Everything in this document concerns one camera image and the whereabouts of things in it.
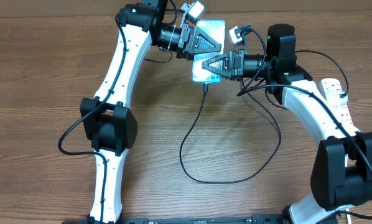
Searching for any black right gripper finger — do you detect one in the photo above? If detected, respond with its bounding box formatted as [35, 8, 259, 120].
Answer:
[209, 72, 238, 81]
[202, 51, 236, 72]

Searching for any blue Galaxy smartphone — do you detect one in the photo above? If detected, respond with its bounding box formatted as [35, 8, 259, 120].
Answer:
[191, 19, 226, 85]

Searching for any black charger cable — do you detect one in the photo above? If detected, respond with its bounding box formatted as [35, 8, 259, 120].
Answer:
[179, 49, 350, 184]

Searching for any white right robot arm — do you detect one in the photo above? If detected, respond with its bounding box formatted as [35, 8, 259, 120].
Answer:
[202, 24, 372, 223]

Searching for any white charger plug adapter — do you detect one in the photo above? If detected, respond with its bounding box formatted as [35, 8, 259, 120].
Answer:
[325, 90, 348, 108]

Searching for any white power strip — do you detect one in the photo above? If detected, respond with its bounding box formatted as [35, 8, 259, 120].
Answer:
[316, 78, 360, 139]

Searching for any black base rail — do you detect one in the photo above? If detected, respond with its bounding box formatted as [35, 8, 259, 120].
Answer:
[61, 213, 288, 224]

